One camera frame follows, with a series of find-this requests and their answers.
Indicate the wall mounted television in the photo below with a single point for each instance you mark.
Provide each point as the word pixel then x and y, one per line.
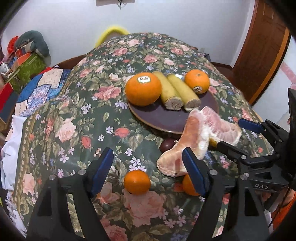
pixel 117 2

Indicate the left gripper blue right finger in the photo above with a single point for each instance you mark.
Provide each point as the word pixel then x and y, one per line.
pixel 211 186

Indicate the wide peeled pomelo piece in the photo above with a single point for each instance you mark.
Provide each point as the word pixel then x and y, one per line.
pixel 220 129

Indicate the yellow sugarcane piece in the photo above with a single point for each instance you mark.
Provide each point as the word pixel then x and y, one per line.
pixel 169 96
pixel 188 96

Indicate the orange box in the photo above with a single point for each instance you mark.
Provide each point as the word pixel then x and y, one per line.
pixel 20 61

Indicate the yellow fuzzy headboard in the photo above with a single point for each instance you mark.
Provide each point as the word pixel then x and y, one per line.
pixel 110 32

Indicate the medium orange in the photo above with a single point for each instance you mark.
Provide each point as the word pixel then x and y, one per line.
pixel 198 81

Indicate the large orange with sticker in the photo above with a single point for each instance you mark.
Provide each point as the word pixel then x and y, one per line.
pixel 143 89

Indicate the purple round plate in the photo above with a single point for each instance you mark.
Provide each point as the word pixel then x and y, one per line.
pixel 157 116

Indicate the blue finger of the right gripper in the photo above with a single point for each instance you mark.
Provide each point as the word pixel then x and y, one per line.
pixel 231 152
pixel 250 125

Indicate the narrow peeled pomelo segment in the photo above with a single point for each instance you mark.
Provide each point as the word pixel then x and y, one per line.
pixel 195 136

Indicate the white sheet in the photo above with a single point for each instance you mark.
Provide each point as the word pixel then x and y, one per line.
pixel 10 151

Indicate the grey green plush pillow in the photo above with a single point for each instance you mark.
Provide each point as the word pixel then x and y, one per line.
pixel 32 41

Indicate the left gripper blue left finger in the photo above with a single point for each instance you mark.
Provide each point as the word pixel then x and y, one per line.
pixel 85 185

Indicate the blue patchwork quilt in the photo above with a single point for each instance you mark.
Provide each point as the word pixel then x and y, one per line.
pixel 39 90

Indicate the red fabric flower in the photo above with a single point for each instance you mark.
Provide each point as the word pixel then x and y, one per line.
pixel 11 44

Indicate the brown wooden door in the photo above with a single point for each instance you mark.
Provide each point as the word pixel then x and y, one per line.
pixel 262 52

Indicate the red flat box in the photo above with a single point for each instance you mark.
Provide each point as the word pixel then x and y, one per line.
pixel 5 93

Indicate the small mandarin orange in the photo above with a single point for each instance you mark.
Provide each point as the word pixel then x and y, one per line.
pixel 137 182
pixel 188 186

